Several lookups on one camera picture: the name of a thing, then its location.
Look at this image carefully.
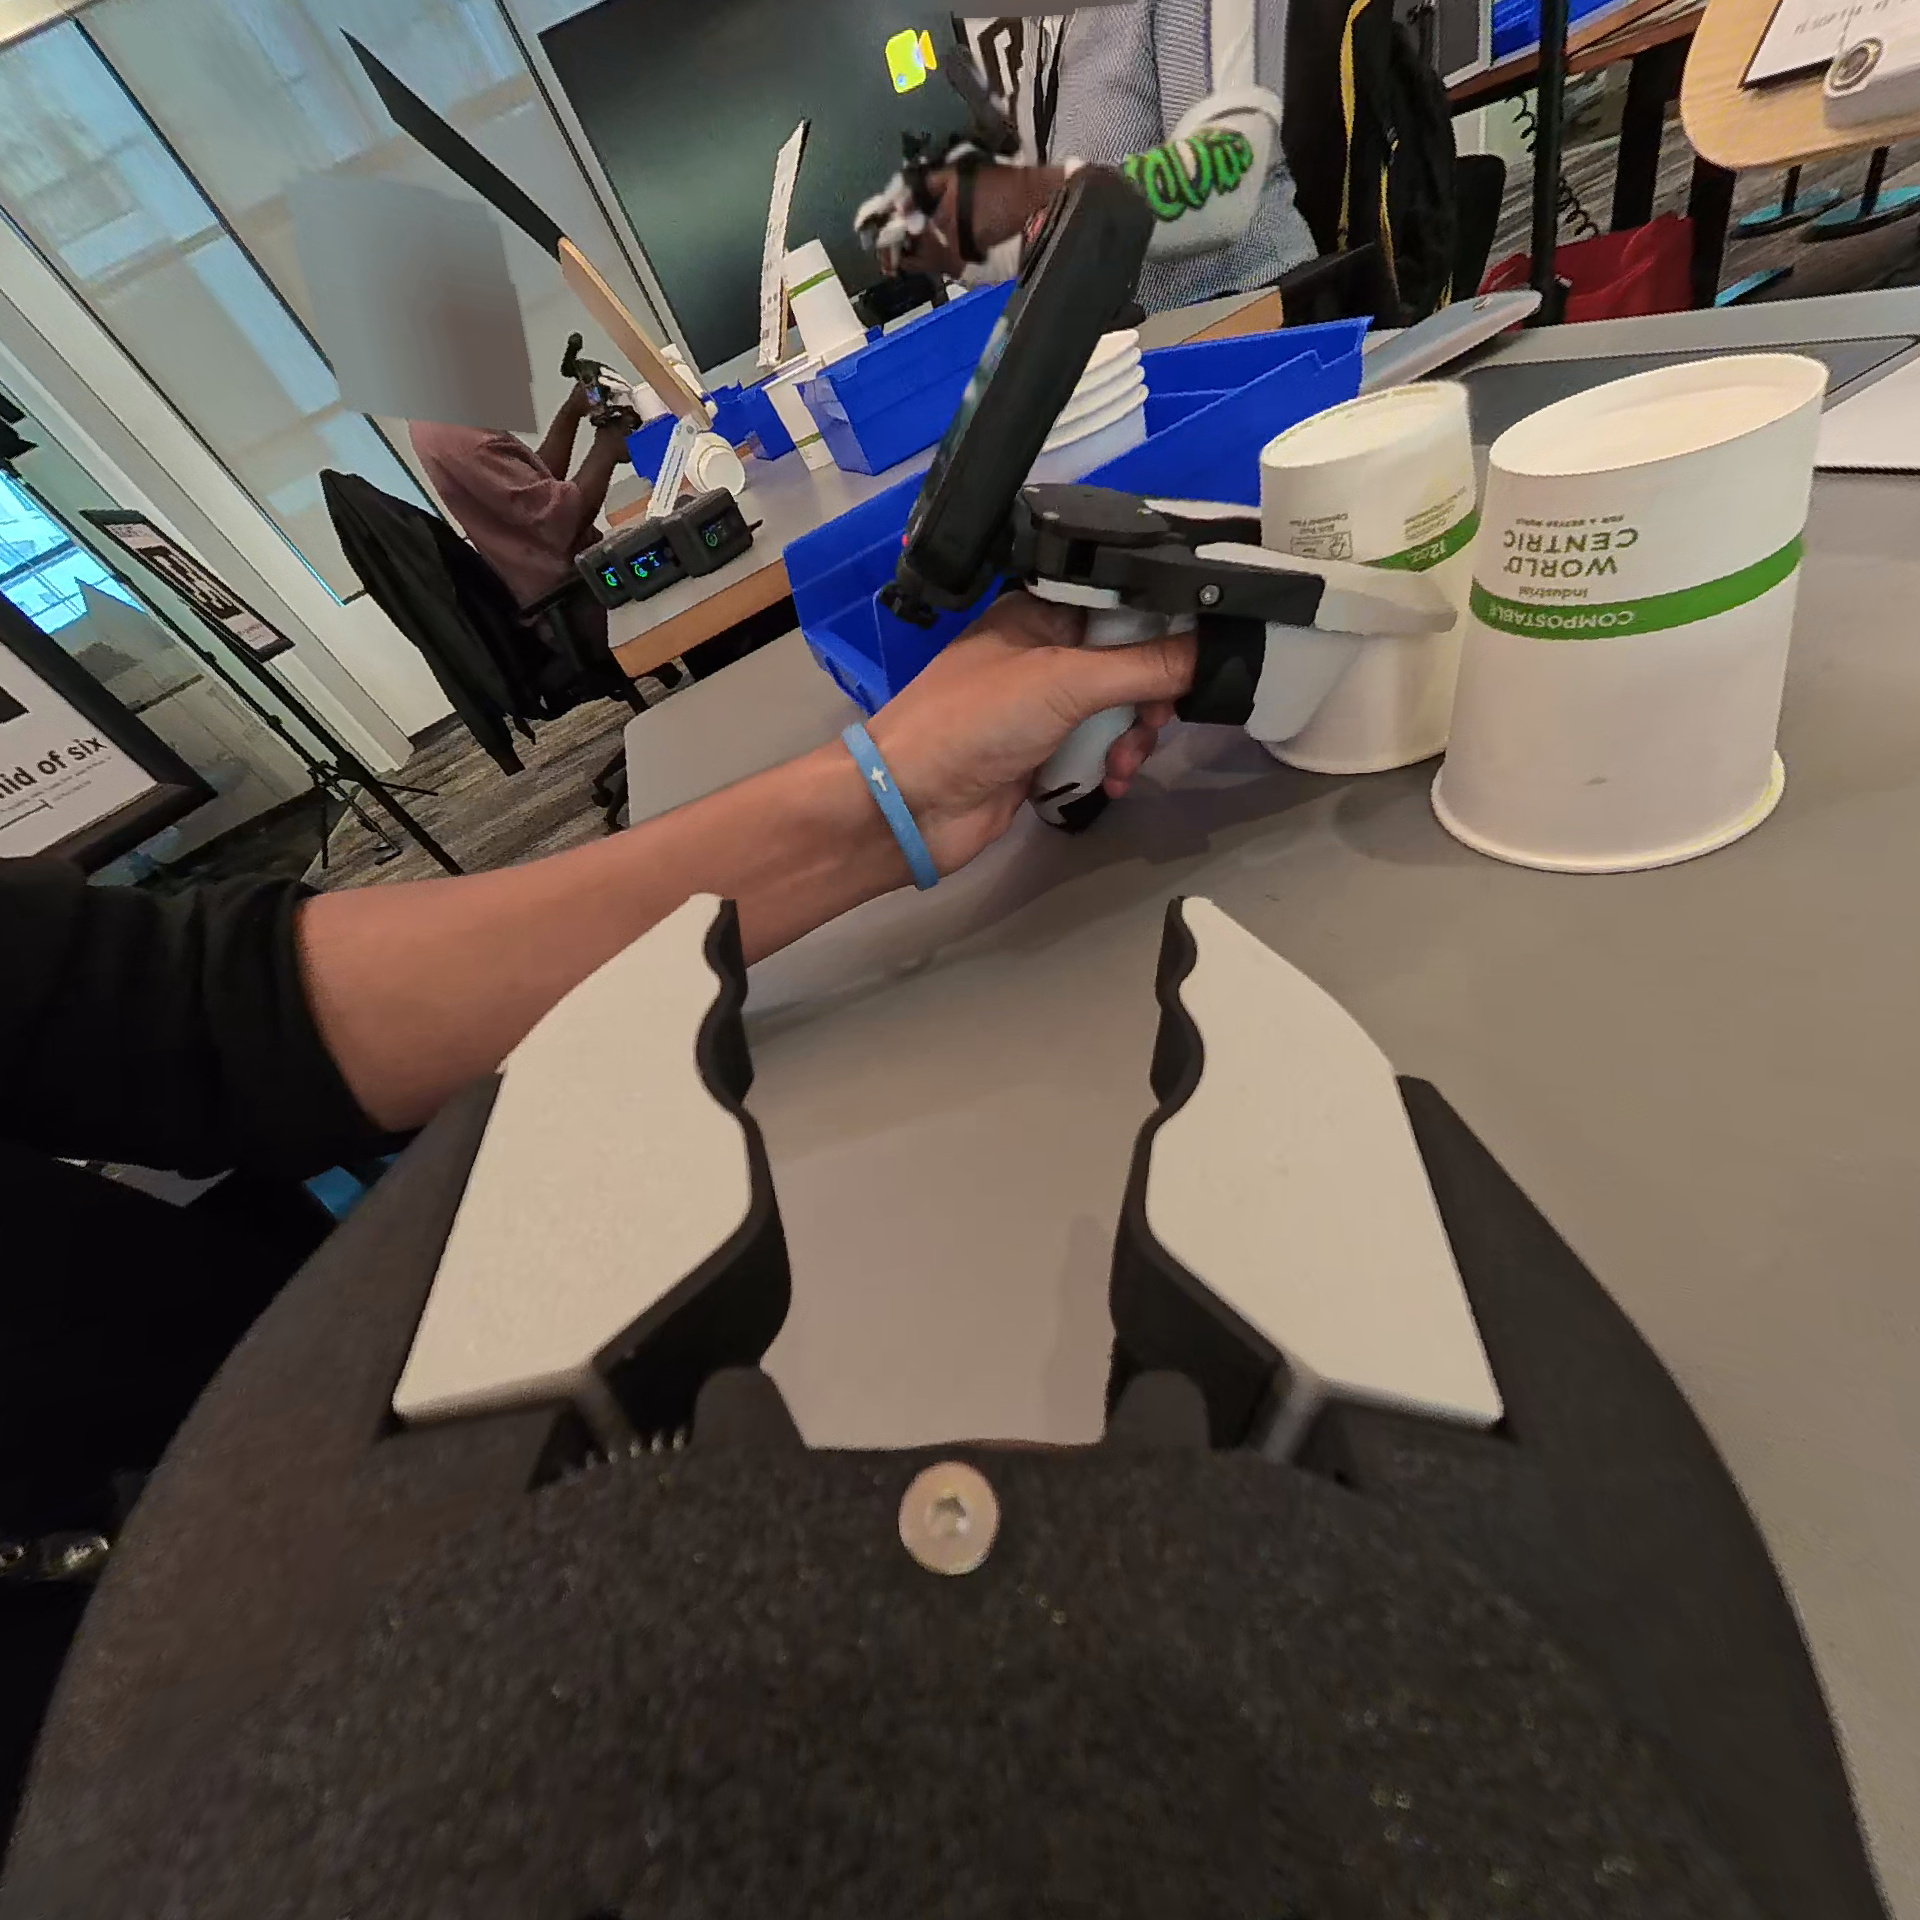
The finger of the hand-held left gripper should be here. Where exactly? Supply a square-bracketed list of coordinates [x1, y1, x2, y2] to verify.
[1246, 575, 1461, 747]

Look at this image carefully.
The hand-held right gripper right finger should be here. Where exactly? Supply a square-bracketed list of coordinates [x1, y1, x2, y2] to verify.
[1110, 895, 1507, 1464]

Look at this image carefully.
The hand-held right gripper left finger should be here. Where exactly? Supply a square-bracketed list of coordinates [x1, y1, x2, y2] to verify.
[390, 895, 792, 1464]

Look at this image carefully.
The stack of white paper cups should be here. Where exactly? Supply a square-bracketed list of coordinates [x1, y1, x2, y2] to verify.
[1036, 328, 1149, 459]
[766, 240, 852, 466]

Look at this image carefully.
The white paper cup green band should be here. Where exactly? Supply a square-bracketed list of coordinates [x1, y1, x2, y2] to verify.
[1428, 354, 1828, 875]
[1256, 381, 1488, 774]

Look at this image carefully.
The blue plastic bin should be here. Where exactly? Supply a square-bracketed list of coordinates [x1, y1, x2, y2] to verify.
[621, 381, 811, 481]
[784, 315, 1369, 713]
[803, 277, 1022, 437]

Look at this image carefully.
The person's left forearm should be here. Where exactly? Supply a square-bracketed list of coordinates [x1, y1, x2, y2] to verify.
[0, 749, 917, 1185]

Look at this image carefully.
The person's left hand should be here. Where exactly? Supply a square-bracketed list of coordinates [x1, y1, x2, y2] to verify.
[872, 595, 1204, 879]

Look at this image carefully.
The white standing card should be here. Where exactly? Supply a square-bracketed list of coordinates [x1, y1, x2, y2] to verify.
[756, 118, 811, 367]

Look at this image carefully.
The red bag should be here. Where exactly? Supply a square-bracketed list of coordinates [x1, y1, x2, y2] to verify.
[1477, 209, 1695, 323]

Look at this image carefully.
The dark hanging cloth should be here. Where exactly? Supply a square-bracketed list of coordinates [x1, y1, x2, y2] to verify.
[1283, 0, 1503, 323]

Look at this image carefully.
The blue wristband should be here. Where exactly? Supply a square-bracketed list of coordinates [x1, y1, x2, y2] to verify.
[838, 722, 944, 891]

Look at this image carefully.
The white adjustable stand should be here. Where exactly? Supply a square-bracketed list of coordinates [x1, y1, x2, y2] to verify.
[1812, 30, 1920, 478]

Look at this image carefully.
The black jacket on chair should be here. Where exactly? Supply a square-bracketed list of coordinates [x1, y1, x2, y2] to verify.
[319, 469, 632, 827]

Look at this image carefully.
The black angled panel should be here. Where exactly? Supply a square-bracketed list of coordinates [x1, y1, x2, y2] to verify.
[343, 30, 571, 255]

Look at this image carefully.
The framed tag poster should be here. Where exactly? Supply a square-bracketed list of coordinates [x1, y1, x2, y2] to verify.
[0, 599, 215, 875]

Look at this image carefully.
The printed instruction sheet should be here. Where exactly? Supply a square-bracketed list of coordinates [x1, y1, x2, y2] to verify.
[1739, 0, 1920, 90]

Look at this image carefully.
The small sign on tripod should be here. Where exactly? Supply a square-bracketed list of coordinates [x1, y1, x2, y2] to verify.
[83, 510, 465, 879]

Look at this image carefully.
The dark wall screen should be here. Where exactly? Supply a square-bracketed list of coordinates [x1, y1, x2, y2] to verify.
[540, 0, 1051, 377]

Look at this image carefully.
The coiled black cable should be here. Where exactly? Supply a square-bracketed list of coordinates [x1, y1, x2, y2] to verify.
[1507, 88, 1593, 241]

